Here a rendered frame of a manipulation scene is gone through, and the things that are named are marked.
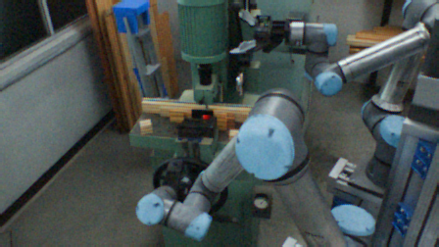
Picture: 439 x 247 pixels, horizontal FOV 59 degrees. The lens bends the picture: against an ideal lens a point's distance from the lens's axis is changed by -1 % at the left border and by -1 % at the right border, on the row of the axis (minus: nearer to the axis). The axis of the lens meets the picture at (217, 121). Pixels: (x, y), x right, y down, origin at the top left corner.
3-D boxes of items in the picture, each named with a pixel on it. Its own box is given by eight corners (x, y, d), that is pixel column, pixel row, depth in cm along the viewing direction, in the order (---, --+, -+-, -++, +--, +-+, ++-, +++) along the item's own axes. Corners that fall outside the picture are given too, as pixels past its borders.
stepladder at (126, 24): (151, 172, 280) (106, 9, 219) (166, 151, 300) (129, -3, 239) (172, 174, 275) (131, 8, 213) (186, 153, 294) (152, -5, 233)
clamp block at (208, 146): (175, 160, 151) (172, 141, 146) (184, 139, 162) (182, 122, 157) (213, 164, 149) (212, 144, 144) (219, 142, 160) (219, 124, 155)
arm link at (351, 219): (368, 236, 112) (377, 203, 105) (365, 275, 102) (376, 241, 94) (325, 226, 116) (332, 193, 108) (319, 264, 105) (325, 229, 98)
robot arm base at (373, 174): (411, 171, 150) (417, 150, 144) (401, 194, 139) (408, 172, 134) (371, 157, 157) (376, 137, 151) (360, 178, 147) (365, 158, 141)
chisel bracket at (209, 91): (195, 107, 161) (194, 88, 157) (203, 90, 173) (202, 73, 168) (213, 108, 160) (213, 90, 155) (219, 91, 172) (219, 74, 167)
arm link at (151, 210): (158, 232, 101) (128, 220, 102) (170, 221, 112) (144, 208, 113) (169, 205, 100) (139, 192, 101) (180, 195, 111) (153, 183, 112)
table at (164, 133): (121, 160, 157) (119, 148, 154) (146, 119, 182) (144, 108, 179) (273, 175, 147) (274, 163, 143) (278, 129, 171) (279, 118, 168)
